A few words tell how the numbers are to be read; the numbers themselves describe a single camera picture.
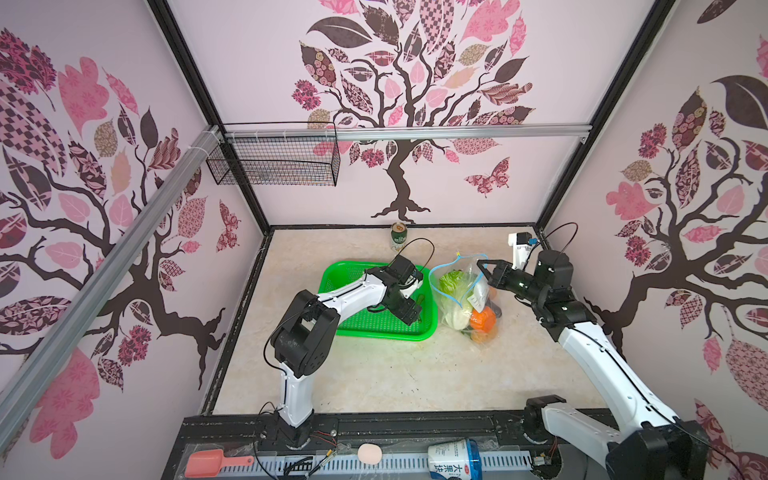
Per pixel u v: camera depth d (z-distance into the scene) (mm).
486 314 813
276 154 947
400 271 743
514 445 725
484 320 817
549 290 577
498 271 683
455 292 828
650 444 375
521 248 680
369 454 696
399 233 1061
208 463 682
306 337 495
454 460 638
